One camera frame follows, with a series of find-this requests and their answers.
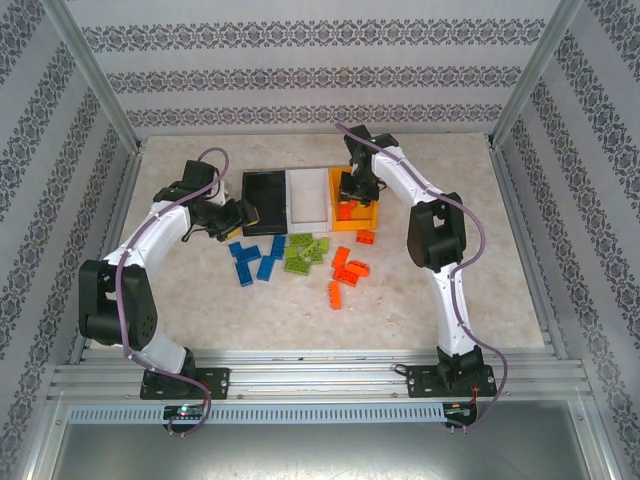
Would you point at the aluminium frame post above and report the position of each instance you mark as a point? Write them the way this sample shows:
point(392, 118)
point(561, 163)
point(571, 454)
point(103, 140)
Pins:
point(535, 70)
point(90, 70)

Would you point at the grey metal sheet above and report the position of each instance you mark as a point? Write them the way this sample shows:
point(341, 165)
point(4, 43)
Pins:
point(320, 452)

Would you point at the white plastic container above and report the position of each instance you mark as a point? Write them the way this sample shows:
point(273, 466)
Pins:
point(310, 200)

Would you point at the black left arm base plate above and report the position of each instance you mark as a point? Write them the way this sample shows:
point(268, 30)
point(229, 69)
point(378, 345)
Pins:
point(220, 382)

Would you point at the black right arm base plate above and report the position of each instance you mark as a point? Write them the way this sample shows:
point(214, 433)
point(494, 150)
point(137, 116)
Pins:
point(422, 382)

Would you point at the orange plastic container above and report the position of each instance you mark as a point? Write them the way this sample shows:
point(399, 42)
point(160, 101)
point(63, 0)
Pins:
point(352, 225)

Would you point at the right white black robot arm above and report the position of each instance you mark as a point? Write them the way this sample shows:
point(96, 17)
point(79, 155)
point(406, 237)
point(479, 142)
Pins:
point(435, 240)

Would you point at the aluminium side rail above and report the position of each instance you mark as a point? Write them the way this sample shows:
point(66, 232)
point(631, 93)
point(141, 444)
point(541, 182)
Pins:
point(530, 250)
point(112, 240)

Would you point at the black plastic container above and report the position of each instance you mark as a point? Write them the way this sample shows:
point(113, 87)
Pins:
point(265, 200)

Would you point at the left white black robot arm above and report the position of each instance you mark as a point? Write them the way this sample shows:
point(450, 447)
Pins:
point(160, 240)

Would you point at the green lego brick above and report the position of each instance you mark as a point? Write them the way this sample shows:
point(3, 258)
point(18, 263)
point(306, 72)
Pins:
point(310, 249)
point(323, 245)
point(298, 268)
point(298, 240)
point(291, 253)
point(317, 257)

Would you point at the aluminium mounting rail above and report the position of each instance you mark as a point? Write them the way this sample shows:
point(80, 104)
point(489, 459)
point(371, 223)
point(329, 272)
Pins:
point(320, 375)

